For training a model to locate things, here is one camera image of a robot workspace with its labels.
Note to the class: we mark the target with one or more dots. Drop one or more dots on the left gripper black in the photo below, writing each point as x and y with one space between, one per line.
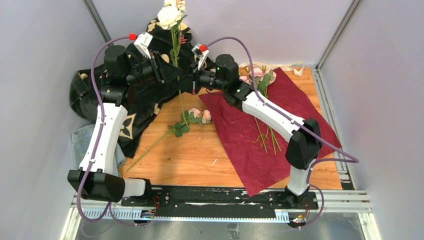
154 67

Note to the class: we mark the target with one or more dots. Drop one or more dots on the cream ribbon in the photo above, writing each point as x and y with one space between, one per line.
297 68

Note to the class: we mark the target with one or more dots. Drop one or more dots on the light blue denim cloth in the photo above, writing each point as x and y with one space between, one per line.
80 141

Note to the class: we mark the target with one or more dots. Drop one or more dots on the aluminium frame rail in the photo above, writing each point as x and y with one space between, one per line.
342 215

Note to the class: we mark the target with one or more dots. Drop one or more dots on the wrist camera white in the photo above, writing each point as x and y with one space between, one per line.
201 51
142 43

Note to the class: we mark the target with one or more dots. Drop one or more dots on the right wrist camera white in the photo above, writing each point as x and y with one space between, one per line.
201 51

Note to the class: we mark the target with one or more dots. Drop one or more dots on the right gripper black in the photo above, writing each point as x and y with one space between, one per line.
193 78

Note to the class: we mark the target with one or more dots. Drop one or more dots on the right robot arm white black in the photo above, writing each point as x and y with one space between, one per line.
301 135

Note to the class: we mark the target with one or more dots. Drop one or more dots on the dark red wrapping paper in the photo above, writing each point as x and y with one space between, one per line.
258 162

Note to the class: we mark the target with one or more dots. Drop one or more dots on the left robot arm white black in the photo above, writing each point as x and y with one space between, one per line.
95 178

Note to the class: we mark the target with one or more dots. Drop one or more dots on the black blanket cream flowers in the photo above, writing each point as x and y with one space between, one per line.
146 98

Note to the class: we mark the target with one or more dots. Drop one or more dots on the pink fake flower stem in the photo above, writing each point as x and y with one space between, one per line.
264 77
181 127

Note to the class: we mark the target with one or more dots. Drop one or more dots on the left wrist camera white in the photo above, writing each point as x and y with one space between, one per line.
142 43

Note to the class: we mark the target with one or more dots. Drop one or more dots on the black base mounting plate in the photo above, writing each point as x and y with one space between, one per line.
219 202

